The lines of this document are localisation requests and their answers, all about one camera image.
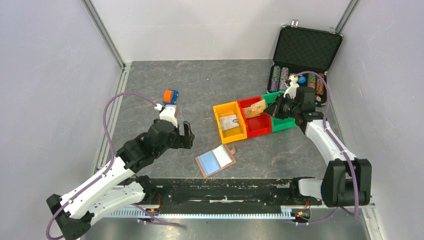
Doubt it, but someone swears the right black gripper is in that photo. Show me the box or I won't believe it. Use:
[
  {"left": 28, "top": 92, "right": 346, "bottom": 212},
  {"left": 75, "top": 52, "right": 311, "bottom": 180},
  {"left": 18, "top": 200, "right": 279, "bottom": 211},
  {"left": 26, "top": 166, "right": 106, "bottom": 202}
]
[{"left": 263, "top": 93, "right": 301, "bottom": 120}]

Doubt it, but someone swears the tan leather card holder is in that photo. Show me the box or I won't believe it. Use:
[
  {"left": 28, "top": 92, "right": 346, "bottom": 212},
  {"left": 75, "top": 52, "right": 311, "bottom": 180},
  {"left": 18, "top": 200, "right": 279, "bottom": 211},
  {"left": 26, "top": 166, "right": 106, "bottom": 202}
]
[{"left": 195, "top": 144, "right": 236, "bottom": 178}]

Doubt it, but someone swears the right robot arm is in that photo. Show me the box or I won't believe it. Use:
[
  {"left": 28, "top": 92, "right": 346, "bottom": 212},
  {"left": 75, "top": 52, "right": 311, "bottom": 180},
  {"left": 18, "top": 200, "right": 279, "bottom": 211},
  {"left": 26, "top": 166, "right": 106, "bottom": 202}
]
[{"left": 263, "top": 87, "right": 372, "bottom": 208}]

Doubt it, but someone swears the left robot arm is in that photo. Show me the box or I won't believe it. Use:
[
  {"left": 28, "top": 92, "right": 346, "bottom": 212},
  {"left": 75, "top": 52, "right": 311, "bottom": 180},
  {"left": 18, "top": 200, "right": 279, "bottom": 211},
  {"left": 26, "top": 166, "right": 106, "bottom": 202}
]
[{"left": 45, "top": 119, "right": 195, "bottom": 240}]

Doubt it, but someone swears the card in red bin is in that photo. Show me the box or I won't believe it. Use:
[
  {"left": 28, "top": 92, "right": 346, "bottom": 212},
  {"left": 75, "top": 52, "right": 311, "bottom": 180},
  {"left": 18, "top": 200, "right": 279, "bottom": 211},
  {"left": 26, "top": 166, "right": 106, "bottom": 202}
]
[{"left": 242, "top": 106, "right": 257, "bottom": 119}]

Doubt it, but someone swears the card in yellow bin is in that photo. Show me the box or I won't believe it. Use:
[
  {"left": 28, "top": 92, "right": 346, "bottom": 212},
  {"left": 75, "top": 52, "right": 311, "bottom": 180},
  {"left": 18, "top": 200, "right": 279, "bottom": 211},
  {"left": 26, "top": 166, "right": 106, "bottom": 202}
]
[{"left": 218, "top": 114, "right": 240, "bottom": 131}]

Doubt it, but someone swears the green plastic bin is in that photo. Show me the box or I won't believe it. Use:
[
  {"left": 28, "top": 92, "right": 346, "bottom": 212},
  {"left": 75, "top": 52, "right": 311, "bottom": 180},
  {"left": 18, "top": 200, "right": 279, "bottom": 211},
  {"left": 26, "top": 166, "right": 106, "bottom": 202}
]
[{"left": 261, "top": 90, "right": 296, "bottom": 132}]

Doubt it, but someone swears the red plastic bin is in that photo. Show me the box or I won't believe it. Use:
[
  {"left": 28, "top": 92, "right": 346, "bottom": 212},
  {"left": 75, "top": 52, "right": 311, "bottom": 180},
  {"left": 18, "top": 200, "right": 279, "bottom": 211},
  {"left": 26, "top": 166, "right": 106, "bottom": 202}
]
[{"left": 237, "top": 96, "right": 272, "bottom": 138}]

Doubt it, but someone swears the yellow plastic bin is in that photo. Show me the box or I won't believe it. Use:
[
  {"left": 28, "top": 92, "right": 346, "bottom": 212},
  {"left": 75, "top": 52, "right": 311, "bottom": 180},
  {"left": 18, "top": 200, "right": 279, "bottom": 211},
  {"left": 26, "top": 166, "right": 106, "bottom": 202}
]
[{"left": 213, "top": 101, "right": 248, "bottom": 144}]

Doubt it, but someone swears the blue dealer chip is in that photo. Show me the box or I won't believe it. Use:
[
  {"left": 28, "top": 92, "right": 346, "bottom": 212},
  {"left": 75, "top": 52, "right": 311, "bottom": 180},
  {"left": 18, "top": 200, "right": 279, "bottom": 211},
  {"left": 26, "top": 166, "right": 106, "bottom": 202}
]
[{"left": 297, "top": 75, "right": 307, "bottom": 84}]

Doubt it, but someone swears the blue orange toy car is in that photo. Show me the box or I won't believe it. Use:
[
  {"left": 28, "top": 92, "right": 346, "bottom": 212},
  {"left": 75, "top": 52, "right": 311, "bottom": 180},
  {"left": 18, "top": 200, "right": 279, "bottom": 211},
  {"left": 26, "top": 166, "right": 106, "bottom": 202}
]
[{"left": 163, "top": 89, "right": 179, "bottom": 105}]

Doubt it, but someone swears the black poker chip case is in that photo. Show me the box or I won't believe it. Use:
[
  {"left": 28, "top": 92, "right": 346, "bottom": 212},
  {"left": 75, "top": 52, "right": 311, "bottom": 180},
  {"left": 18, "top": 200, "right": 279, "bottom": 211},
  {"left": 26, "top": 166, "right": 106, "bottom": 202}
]
[{"left": 266, "top": 25, "right": 344, "bottom": 94}]

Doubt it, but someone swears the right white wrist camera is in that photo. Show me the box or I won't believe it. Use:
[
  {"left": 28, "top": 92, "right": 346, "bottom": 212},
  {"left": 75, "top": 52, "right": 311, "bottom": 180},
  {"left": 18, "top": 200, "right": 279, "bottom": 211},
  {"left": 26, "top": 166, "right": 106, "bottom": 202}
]
[{"left": 283, "top": 75, "right": 299, "bottom": 99}]

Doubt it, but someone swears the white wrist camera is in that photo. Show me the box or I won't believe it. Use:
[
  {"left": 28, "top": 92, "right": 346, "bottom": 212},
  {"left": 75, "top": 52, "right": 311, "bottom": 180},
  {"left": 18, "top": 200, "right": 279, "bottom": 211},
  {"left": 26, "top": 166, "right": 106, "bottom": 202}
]
[
  {"left": 154, "top": 103, "right": 178, "bottom": 127},
  {"left": 283, "top": 75, "right": 299, "bottom": 99}
]

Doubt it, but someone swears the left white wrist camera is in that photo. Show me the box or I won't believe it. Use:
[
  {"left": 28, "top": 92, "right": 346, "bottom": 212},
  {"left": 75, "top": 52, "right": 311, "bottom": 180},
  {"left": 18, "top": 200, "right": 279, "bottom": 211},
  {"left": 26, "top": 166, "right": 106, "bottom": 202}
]
[{"left": 154, "top": 103, "right": 178, "bottom": 127}]

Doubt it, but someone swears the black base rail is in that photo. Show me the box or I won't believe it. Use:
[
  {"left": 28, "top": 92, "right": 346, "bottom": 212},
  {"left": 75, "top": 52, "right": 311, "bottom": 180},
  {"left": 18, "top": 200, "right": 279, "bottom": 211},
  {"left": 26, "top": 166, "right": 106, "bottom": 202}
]
[{"left": 140, "top": 178, "right": 323, "bottom": 215}]

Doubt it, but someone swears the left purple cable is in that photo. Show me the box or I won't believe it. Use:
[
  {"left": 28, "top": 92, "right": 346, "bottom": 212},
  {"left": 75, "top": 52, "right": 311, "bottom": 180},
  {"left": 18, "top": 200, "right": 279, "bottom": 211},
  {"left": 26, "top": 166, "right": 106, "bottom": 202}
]
[{"left": 45, "top": 92, "right": 181, "bottom": 240}]

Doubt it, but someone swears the white toothed cable duct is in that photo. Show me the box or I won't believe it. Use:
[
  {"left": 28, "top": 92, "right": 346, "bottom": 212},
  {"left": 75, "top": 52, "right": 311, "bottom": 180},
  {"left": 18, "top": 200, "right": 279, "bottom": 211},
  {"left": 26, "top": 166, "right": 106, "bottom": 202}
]
[{"left": 107, "top": 206, "right": 310, "bottom": 221}]

